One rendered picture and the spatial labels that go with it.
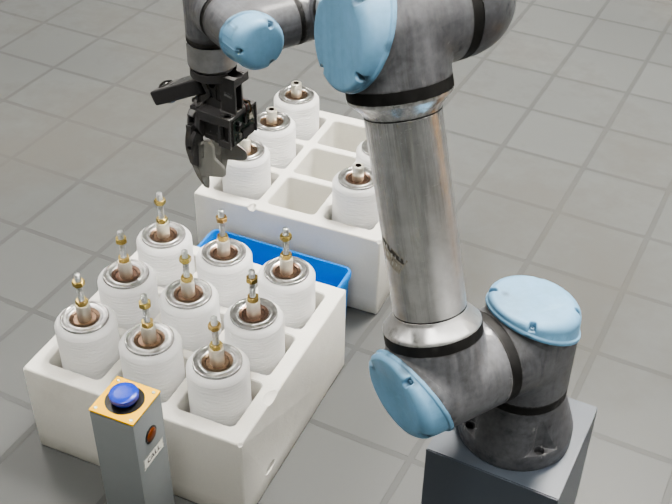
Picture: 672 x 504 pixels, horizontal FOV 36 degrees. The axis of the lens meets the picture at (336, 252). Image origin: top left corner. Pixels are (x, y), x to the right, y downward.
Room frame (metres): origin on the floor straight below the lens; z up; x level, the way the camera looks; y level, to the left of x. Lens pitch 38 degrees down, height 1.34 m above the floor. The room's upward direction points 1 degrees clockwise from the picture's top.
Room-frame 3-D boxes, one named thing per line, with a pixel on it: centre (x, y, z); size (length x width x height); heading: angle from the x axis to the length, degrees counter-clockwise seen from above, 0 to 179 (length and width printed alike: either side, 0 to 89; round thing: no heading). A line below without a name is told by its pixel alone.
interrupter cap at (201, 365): (1.12, 0.17, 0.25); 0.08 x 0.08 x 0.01
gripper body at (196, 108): (1.38, 0.18, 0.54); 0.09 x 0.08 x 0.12; 59
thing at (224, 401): (1.12, 0.17, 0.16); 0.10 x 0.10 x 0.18
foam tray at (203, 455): (1.28, 0.24, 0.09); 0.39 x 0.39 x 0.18; 67
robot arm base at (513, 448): (0.96, -0.24, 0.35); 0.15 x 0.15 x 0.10
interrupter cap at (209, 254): (1.39, 0.19, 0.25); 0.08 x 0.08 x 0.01
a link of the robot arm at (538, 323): (0.95, -0.24, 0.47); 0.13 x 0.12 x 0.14; 122
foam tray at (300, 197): (1.77, 0.02, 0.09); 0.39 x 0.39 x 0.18; 67
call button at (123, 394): (0.98, 0.28, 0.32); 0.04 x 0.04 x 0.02
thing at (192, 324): (1.28, 0.24, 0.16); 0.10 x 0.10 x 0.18
